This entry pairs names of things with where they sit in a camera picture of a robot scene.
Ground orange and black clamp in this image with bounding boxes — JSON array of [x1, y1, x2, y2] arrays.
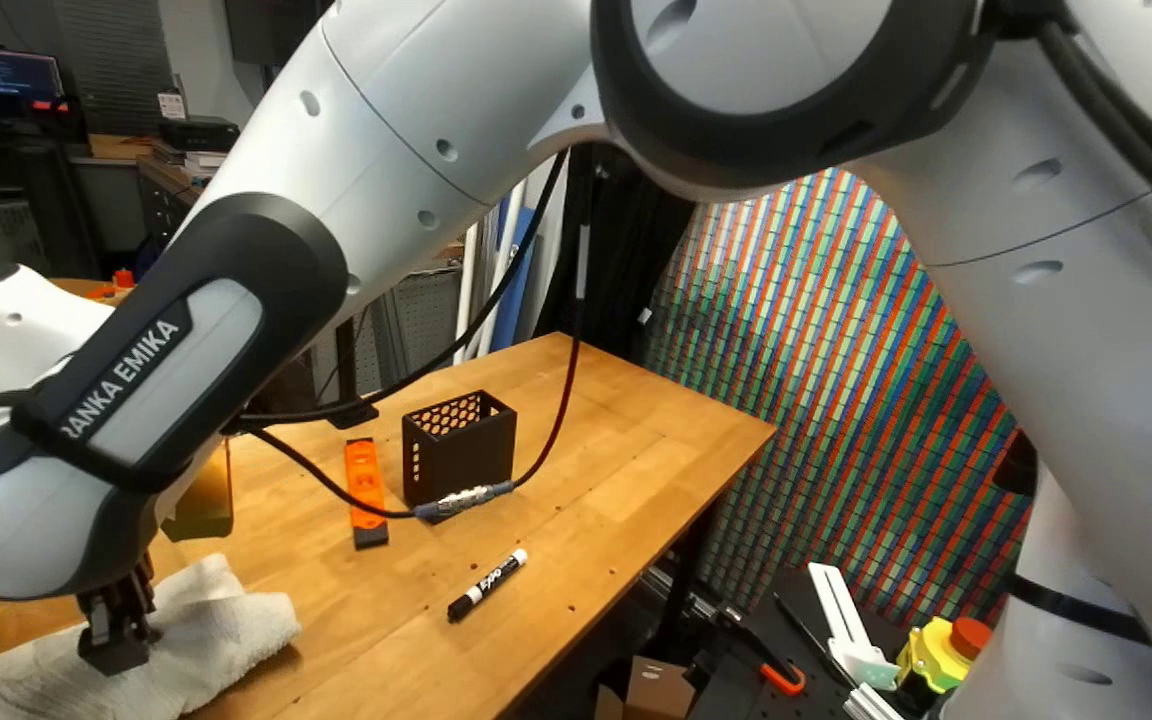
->
[[678, 583, 812, 702]]

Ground black Expo marker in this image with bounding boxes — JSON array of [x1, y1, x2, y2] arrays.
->
[[442, 542, 537, 627]]

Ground small white bracket piece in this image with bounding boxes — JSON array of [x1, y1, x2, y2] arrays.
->
[[839, 676, 909, 720]]

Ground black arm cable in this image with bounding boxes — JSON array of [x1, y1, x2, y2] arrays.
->
[[221, 148, 574, 440]]

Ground black printer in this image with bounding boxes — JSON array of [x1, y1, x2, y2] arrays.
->
[[150, 116, 245, 155]]

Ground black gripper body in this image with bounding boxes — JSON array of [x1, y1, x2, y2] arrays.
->
[[76, 535, 163, 632]]

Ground multicolour patterned curtain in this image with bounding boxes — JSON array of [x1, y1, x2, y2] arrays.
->
[[634, 165, 1048, 632]]

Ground brown cardboard box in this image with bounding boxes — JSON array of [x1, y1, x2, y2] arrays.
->
[[592, 650, 698, 720]]

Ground black cable with silver connector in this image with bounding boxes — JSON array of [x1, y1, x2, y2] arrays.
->
[[247, 220, 597, 528]]

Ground white slotted bracket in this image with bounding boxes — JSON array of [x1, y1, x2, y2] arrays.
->
[[803, 558, 878, 664]]

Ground white towel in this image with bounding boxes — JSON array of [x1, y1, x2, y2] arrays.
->
[[0, 548, 303, 720]]

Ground black pole stand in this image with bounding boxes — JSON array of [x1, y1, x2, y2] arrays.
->
[[328, 316, 383, 432]]

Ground workbench with drawers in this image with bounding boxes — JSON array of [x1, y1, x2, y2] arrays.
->
[[67, 130, 228, 270]]

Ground black perforated holder box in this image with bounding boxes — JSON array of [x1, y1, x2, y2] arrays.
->
[[394, 388, 524, 519]]

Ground orange torpedo level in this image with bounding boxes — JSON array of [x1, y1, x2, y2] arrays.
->
[[341, 432, 394, 554]]

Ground orange and yellow toys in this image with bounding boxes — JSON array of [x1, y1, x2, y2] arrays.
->
[[93, 263, 142, 300]]

